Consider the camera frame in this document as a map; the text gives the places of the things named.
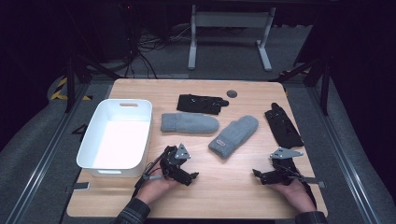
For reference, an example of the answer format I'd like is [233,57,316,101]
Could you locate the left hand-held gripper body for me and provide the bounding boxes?
[158,143,191,184]

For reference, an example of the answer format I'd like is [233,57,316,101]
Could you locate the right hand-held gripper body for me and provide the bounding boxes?
[261,147,304,186]

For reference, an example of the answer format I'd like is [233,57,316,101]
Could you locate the black sock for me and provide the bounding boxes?
[264,102,304,149]
[176,93,230,116]

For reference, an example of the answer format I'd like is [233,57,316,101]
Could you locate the white plastic basket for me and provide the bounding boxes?
[76,98,154,178]

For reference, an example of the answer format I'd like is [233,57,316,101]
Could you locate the person's right hand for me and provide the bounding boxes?
[268,178,318,215]

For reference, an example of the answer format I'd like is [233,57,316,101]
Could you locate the person's left hand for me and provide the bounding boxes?
[135,161,181,205]

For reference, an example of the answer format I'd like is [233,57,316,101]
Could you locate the black sock top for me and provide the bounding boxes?
[176,93,230,116]

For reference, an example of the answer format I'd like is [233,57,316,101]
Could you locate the black metal stand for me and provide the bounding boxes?
[64,53,123,114]
[269,55,332,117]

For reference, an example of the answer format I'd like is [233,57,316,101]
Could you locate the yellow black floor tape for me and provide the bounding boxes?
[49,77,93,102]

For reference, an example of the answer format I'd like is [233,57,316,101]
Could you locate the left hand-held gripper cable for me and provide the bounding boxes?
[133,151,167,199]

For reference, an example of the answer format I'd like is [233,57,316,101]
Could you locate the hand-held gripper cable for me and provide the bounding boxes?
[288,169,318,209]
[133,151,167,199]

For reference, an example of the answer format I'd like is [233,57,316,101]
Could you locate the right hand-held gripper cable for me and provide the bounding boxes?
[288,169,318,209]

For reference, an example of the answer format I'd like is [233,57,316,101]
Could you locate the aluminium floor rail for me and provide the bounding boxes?
[306,85,382,224]
[4,82,92,224]

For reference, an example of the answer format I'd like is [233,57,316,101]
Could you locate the bundle of floor cables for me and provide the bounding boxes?
[122,24,191,79]

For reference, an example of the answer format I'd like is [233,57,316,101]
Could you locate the white metal desk frame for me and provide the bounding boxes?
[187,4,277,73]

